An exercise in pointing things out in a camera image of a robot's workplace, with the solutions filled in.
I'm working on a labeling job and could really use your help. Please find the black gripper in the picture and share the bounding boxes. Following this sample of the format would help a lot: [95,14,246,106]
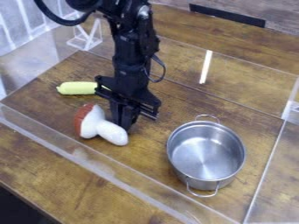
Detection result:
[95,59,162,130]

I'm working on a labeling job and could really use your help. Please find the white red plush mushroom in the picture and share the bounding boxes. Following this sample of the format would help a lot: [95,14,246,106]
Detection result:
[74,103,128,146]

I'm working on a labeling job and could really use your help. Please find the silver metal pot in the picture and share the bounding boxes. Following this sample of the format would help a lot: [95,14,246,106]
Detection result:
[166,115,247,198]

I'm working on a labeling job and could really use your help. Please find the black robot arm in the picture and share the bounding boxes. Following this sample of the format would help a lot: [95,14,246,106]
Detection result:
[66,0,162,130]

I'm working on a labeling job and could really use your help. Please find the clear acrylic triangle stand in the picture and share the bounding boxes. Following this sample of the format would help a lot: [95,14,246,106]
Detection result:
[67,18,103,51]

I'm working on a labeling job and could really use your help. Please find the black bar on table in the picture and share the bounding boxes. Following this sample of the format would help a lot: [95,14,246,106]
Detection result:
[190,3,267,28]

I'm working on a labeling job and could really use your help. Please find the yellow handled metal spoon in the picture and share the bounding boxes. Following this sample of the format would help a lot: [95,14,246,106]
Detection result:
[56,81,99,95]

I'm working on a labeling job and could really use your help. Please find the black cable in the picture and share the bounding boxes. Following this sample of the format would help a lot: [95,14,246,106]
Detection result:
[32,0,99,27]

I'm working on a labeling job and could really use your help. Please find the clear acrylic wall panel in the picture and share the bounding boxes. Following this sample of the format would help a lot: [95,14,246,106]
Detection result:
[243,78,299,224]

